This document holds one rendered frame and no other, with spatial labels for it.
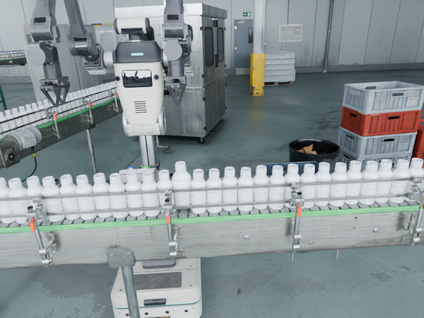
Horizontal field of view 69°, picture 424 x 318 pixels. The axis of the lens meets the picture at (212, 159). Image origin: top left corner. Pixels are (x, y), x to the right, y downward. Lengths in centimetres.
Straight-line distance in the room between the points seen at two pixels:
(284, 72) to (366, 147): 751
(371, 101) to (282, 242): 220
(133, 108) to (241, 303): 139
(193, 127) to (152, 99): 327
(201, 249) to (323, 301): 125
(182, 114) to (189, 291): 336
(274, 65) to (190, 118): 605
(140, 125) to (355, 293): 176
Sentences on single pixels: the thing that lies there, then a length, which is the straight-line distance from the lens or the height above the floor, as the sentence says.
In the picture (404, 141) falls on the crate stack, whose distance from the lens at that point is 361.
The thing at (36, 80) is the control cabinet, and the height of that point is 86.
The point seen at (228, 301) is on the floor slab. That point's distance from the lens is 223.
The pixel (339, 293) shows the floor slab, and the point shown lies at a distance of 240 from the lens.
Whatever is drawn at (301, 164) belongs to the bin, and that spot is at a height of 93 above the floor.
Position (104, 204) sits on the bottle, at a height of 106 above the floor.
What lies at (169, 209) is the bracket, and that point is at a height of 108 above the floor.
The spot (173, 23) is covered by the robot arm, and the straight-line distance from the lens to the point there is 112.
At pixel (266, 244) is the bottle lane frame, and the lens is 125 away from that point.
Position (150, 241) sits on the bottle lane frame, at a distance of 122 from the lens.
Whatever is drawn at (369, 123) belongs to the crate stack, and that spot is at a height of 79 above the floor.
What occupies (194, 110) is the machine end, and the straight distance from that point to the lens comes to 479.
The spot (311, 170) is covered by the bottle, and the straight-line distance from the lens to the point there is 118.
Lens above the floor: 162
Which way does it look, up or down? 22 degrees down
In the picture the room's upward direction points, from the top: 2 degrees counter-clockwise
